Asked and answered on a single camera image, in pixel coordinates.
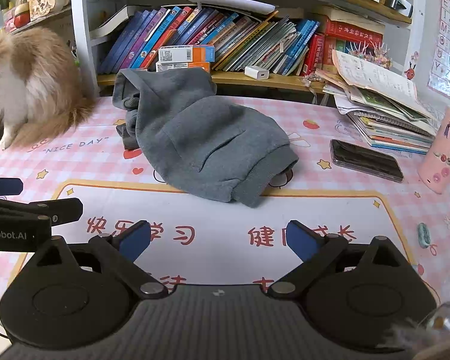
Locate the red round tin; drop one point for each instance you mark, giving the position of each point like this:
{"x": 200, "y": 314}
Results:
{"x": 22, "y": 18}

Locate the grey hoodie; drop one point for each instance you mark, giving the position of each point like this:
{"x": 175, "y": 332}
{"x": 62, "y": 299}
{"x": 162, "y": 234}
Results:
{"x": 195, "y": 135}

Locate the white flat tablet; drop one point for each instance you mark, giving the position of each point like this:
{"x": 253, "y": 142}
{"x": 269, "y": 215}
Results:
{"x": 228, "y": 3}

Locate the pile of notebooks and papers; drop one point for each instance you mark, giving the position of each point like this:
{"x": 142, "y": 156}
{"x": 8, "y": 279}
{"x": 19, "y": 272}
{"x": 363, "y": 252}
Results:
{"x": 382, "y": 116}

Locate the pink printed cup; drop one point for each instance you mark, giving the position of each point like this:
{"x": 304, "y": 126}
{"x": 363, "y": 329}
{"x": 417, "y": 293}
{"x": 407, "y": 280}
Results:
{"x": 438, "y": 157}

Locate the white charger plug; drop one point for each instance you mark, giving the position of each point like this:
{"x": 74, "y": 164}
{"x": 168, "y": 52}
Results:
{"x": 257, "y": 73}

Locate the fluffy orange white cat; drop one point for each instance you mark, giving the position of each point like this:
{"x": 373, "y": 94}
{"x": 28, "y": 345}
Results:
{"x": 30, "y": 78}

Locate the small green eraser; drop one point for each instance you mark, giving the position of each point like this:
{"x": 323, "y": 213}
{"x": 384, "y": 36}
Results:
{"x": 423, "y": 234}

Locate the red cartoon wall sticker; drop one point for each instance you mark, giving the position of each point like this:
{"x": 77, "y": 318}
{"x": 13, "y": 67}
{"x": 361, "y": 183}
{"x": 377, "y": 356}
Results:
{"x": 410, "y": 70}

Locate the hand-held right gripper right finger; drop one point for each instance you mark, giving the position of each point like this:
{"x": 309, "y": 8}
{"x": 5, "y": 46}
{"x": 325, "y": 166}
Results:
{"x": 302, "y": 242}

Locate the pink checked table mat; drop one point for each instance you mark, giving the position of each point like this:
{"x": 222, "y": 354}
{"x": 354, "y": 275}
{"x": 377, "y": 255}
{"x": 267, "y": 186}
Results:
{"x": 360, "y": 202}

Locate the row of colourful books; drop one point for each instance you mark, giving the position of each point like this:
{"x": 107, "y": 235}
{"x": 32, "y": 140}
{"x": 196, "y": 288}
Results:
{"x": 247, "y": 41}

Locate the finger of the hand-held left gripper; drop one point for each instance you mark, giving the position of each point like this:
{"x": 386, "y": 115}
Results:
{"x": 3, "y": 185}
{"x": 63, "y": 210}

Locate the black smartphone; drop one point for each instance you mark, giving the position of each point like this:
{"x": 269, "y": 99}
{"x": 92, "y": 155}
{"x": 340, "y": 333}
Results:
{"x": 363, "y": 159}

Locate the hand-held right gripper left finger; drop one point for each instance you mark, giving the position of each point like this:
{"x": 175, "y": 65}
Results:
{"x": 135, "y": 238}

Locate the orange white cardboard box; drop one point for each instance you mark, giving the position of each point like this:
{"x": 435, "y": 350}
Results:
{"x": 165, "y": 66}
{"x": 187, "y": 53}

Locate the red thick book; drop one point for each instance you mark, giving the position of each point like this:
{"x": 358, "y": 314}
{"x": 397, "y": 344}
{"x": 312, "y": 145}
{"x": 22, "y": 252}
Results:
{"x": 356, "y": 33}

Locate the wooden bookshelf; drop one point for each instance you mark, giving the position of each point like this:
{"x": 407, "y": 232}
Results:
{"x": 232, "y": 77}

